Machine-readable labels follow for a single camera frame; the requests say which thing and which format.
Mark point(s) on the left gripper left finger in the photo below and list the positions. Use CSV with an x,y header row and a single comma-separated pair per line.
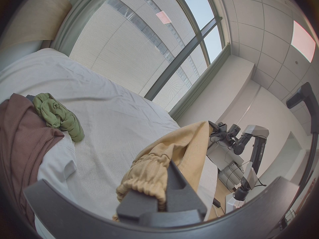
x,y
139,203

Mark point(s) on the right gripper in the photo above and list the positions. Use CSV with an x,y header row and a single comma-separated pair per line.
x,y
221,136

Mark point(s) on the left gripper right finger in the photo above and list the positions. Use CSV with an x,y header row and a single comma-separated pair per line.
x,y
179,190

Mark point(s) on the tan shorts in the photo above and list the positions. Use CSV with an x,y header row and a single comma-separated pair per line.
x,y
174,143

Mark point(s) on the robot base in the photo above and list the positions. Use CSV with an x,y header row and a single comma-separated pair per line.
x,y
224,158

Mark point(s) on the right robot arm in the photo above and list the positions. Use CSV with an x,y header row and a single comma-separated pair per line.
x,y
256,153

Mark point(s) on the bed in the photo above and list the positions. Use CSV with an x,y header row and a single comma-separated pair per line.
x,y
112,113

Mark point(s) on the green garment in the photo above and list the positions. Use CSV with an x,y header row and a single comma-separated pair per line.
x,y
67,123

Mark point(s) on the window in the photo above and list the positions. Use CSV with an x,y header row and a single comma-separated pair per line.
x,y
139,46

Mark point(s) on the square ceiling light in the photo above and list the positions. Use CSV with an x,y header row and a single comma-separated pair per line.
x,y
302,41

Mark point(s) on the dark brown garment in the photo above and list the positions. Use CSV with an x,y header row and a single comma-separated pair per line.
x,y
20,133

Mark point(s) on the black garment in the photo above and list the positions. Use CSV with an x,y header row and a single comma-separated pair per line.
x,y
30,98

